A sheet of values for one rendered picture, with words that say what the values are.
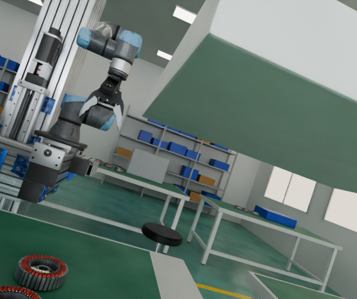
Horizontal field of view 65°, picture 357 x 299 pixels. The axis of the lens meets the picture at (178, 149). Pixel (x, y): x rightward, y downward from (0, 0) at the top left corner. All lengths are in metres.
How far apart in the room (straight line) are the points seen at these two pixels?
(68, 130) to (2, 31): 6.95
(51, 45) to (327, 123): 1.61
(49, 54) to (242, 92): 1.58
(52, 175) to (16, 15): 7.16
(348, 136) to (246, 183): 8.14
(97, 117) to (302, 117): 1.38
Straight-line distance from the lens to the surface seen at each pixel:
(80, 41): 1.19
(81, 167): 1.63
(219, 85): 0.16
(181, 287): 0.99
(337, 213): 5.74
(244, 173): 8.25
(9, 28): 8.33
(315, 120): 0.17
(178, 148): 7.05
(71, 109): 1.52
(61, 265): 0.80
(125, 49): 1.08
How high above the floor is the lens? 1.12
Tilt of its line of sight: 2 degrees up
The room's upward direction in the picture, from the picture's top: 19 degrees clockwise
